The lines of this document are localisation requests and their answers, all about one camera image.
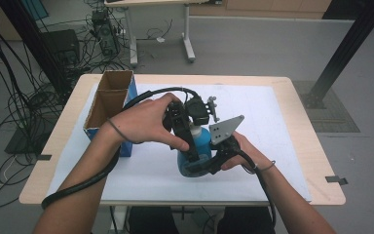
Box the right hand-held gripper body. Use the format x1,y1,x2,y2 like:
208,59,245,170
208,114,245,164

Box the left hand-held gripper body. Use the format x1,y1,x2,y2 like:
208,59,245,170
163,95,220,137

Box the blue bottle with white cap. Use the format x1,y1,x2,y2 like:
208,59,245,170
176,124,214,178

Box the blue cardboard box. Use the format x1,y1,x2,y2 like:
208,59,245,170
83,69,139,158

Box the person's right hand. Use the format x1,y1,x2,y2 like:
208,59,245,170
220,131,268,174

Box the person's left hand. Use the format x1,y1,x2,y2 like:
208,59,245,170
108,92,191,153

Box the white paper sheet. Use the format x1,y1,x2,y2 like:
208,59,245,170
47,83,312,203

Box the person's legs in dark trousers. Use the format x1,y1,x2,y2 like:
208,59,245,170
128,206,276,234

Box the white desk with legs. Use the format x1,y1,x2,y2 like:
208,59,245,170
103,0,223,68

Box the white table leg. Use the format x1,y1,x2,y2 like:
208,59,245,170
111,205,129,234

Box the black computer tower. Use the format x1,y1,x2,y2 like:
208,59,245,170
91,9,121,58

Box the thin grey wrist cord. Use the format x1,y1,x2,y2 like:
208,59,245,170
250,159,277,176
106,117,144,145

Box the thick black right gripper cable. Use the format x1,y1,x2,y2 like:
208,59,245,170
237,149,278,230

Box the black metal frame post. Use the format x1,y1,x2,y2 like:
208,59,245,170
0,0,72,98
304,0,374,110

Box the tangle of black cables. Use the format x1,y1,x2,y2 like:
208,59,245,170
0,0,176,211

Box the black floor base plate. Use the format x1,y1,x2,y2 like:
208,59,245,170
4,113,61,156

